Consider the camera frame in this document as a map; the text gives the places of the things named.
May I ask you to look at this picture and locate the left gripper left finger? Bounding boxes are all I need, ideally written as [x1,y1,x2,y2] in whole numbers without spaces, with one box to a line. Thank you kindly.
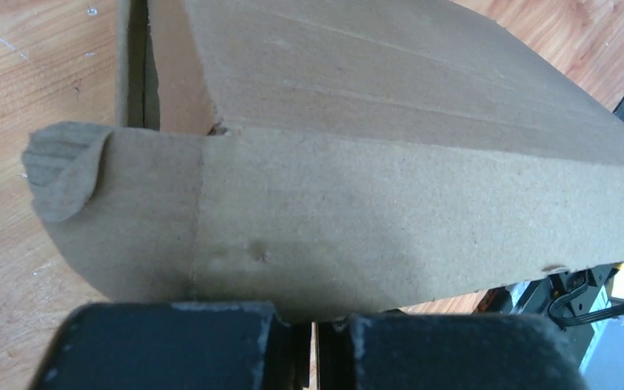
[29,301,311,389]

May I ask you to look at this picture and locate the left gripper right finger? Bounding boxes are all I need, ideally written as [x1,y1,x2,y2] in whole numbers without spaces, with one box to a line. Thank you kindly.
[316,313,587,389]

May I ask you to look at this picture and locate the cardboard box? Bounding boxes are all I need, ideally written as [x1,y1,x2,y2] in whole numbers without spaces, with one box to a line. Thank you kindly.
[22,1,624,320]

